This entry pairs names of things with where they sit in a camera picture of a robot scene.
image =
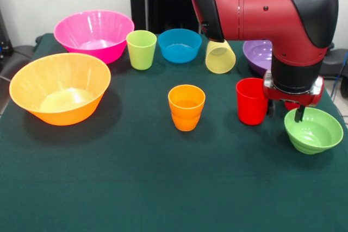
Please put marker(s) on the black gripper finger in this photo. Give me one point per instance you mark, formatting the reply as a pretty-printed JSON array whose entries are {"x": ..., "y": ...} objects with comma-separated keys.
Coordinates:
[
  {"x": 271, "y": 107},
  {"x": 299, "y": 113}
]

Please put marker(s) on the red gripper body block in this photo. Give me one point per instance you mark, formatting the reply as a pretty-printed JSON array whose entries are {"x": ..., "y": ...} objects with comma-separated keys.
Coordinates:
[{"x": 293, "y": 99}]

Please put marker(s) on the red cup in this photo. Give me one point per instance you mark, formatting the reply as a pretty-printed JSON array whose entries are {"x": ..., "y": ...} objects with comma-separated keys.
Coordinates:
[{"x": 250, "y": 109}]

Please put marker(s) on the small green bowl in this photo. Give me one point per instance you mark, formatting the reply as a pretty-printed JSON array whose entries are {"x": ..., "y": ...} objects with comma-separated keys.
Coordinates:
[{"x": 312, "y": 145}]

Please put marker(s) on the purple bowl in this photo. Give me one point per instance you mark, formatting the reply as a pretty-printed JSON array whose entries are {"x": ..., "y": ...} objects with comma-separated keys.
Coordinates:
[{"x": 258, "y": 58}]

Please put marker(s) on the yellow cup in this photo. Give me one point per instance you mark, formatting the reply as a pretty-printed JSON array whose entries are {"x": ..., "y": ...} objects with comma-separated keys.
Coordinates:
[{"x": 220, "y": 62}]

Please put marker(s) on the orange cup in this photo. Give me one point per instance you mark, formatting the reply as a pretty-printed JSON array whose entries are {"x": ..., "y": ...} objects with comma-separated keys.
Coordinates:
[{"x": 186, "y": 120}]

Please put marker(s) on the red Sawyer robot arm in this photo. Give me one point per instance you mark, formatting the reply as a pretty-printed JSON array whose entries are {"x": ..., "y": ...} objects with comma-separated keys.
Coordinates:
[{"x": 266, "y": 12}]

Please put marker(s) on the magenta cup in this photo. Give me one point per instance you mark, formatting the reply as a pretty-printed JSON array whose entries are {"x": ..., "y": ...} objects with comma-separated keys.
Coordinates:
[{"x": 290, "y": 106}]

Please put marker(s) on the dark chair base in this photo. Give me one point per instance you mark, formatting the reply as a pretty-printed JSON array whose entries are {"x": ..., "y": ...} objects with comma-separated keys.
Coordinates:
[
  {"x": 337, "y": 63},
  {"x": 19, "y": 58}
]

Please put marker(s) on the blue bowl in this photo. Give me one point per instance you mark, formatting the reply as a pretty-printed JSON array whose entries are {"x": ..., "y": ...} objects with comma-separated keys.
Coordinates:
[{"x": 179, "y": 55}]

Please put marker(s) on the dark green tablecloth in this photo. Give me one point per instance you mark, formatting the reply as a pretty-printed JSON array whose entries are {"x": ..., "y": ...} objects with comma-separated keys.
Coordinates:
[{"x": 163, "y": 161}]

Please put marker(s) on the lime green cup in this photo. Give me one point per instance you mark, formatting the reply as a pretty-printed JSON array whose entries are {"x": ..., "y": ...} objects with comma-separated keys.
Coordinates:
[{"x": 141, "y": 58}]

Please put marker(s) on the large pink bowl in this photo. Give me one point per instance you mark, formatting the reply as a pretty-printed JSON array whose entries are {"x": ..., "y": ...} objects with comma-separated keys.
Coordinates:
[{"x": 92, "y": 33}]

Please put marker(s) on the large orange bowl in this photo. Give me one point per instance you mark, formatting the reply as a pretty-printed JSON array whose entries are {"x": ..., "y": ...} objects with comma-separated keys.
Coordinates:
[{"x": 59, "y": 112}]

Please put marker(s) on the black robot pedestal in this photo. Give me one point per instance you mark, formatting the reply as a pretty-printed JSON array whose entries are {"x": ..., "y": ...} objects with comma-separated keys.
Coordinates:
[{"x": 163, "y": 6}]

